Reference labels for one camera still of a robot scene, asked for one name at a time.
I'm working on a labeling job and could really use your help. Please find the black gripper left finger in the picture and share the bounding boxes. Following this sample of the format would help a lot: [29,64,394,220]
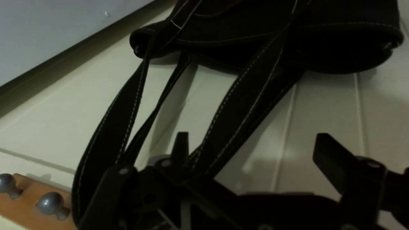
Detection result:
[77,131,257,230]

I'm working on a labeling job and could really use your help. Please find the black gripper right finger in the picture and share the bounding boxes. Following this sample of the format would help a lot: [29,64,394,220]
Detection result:
[312,132,409,230]

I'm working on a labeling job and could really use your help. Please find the black tote bag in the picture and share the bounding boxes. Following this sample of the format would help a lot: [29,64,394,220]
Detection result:
[70,0,405,228]

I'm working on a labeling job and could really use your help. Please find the wooden peg rack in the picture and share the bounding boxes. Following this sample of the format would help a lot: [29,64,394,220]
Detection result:
[0,172,77,230]

